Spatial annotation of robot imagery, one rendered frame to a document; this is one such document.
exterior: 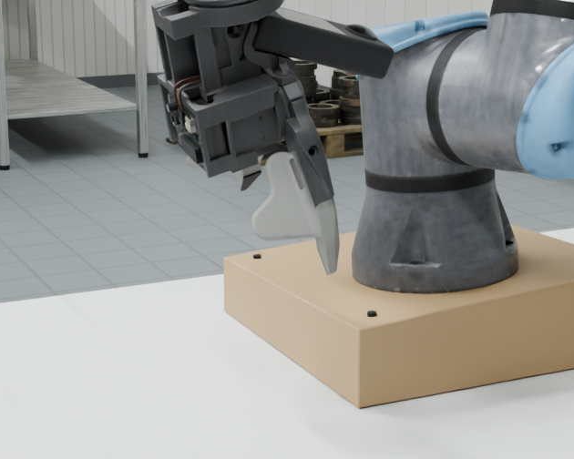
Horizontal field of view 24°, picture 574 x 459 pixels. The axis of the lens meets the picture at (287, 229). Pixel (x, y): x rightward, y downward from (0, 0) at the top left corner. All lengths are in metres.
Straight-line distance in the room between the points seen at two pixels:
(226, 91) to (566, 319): 0.42
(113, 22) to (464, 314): 7.68
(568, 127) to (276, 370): 0.34
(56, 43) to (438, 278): 7.55
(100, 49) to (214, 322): 7.45
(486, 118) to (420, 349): 0.20
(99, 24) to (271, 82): 7.80
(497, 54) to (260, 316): 0.36
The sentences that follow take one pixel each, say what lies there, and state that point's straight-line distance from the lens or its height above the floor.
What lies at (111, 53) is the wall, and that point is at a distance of 8.74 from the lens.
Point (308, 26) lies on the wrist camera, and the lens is 0.92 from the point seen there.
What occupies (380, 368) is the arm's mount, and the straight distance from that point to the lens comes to 1.09.
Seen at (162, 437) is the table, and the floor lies 0.86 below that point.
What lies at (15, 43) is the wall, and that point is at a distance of 8.56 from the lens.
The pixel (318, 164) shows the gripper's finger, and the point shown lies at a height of 1.09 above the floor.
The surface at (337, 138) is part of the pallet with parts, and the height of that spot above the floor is 0.09.
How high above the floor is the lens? 1.27
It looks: 15 degrees down
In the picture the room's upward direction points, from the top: straight up
